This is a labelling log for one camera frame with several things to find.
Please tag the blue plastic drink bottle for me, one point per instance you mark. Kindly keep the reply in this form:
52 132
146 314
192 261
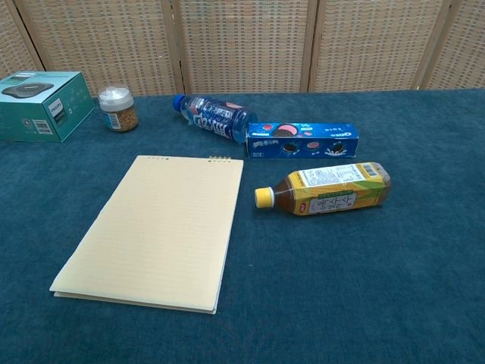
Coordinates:
216 117

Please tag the dark teal table cloth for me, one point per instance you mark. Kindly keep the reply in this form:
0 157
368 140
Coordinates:
341 284

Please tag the small jar with clear lid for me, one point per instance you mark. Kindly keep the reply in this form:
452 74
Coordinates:
121 113

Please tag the yellow-cap tea bottle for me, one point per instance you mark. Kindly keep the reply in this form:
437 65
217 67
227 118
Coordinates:
333 189

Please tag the blue Oreo cookie box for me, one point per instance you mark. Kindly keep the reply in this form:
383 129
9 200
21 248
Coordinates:
303 140

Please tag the cream spiral lined notebook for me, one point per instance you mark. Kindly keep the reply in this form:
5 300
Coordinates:
151 235

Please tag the woven folding screen panel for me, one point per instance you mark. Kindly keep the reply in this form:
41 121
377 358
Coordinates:
466 45
94 38
379 45
246 45
15 45

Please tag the teal Philips product box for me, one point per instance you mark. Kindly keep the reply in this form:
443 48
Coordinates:
22 113

